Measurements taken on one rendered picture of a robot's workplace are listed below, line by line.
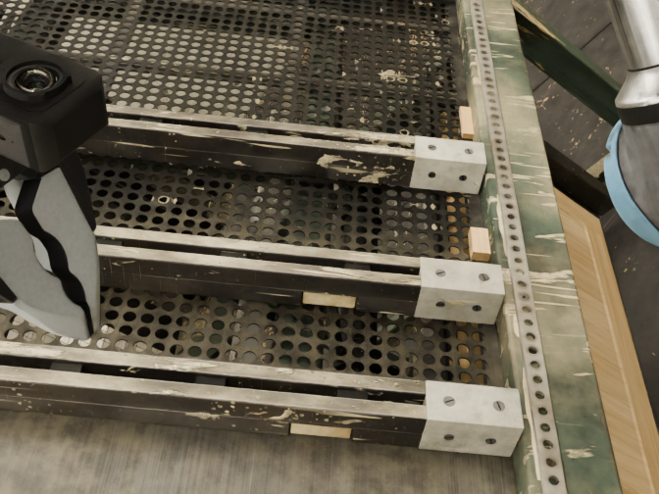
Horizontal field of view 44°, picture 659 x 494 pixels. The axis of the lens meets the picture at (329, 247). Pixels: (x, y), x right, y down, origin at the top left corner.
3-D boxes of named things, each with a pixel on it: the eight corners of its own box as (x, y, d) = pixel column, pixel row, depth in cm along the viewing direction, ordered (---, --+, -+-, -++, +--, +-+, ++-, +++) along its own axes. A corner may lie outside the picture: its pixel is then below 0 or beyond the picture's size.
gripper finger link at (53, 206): (75, 297, 50) (-10, 169, 45) (139, 299, 46) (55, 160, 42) (38, 330, 48) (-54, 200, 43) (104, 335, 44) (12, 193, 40)
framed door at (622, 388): (680, 553, 152) (689, 549, 151) (466, 447, 130) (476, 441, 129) (592, 223, 216) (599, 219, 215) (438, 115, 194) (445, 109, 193)
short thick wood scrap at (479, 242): (488, 261, 135) (490, 253, 134) (470, 260, 135) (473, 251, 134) (484, 236, 139) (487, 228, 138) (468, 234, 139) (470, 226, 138)
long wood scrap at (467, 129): (473, 139, 159) (474, 134, 158) (461, 137, 159) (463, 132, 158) (469, 112, 165) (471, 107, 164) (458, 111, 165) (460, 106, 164)
